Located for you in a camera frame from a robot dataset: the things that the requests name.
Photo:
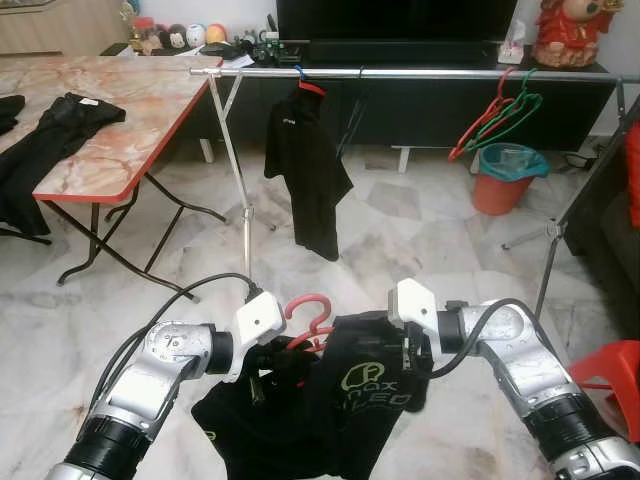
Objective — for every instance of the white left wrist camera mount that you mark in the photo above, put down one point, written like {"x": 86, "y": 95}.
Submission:
{"x": 258, "y": 320}

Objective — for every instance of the red figurine statue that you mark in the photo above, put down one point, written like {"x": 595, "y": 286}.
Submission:
{"x": 570, "y": 35}

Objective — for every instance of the dark grey sofa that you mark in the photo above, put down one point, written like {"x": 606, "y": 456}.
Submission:
{"x": 610, "y": 260}

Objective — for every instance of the black polo shirt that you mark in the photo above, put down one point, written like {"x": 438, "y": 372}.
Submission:
{"x": 60, "y": 130}
{"x": 8, "y": 112}

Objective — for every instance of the red plastic hanger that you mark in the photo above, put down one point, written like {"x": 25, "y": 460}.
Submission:
{"x": 475, "y": 130}
{"x": 305, "y": 297}

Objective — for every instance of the orange bin teal bag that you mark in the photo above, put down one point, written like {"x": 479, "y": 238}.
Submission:
{"x": 500, "y": 195}

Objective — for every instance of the black soundbar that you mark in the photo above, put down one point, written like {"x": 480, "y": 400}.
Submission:
{"x": 400, "y": 52}

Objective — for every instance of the black television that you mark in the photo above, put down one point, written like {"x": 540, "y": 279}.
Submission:
{"x": 400, "y": 18}

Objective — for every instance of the red lid jar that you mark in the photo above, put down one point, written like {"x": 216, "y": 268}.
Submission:
{"x": 147, "y": 35}

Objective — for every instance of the red plastic stool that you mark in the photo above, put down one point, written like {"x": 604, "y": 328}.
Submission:
{"x": 610, "y": 365}

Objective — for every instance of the white paper stack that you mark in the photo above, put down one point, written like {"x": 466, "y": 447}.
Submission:
{"x": 238, "y": 62}

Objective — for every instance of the marble folding table red edge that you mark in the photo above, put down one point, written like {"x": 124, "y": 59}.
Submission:
{"x": 150, "y": 110}

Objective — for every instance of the blue hanger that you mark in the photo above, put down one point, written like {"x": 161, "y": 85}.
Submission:
{"x": 301, "y": 72}

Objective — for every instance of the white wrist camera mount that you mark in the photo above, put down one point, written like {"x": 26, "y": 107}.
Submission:
{"x": 412, "y": 305}
{"x": 258, "y": 320}

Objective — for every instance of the thin black hanger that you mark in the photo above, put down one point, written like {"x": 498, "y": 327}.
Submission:
{"x": 352, "y": 115}

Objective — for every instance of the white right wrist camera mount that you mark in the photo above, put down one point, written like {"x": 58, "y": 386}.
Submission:
{"x": 412, "y": 305}

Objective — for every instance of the green plastic hanger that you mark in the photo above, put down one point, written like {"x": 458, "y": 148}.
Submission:
{"x": 520, "y": 112}

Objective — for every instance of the black eared toy head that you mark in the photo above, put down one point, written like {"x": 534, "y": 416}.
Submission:
{"x": 175, "y": 37}

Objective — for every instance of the black shirt green logo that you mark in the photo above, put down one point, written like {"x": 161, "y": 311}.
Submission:
{"x": 340, "y": 420}

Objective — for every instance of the green electronics board pile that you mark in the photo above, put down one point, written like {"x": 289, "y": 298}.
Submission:
{"x": 268, "y": 50}

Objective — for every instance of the silver metal clothes rack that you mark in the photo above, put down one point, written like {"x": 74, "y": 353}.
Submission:
{"x": 420, "y": 73}

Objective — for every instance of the white round toy head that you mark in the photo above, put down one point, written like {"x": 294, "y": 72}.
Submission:
{"x": 196, "y": 34}

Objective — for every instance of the orange round toy head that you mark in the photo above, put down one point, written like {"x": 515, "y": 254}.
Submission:
{"x": 216, "y": 33}

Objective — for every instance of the white tissue box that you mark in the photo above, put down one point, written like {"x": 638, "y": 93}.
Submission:
{"x": 512, "y": 50}

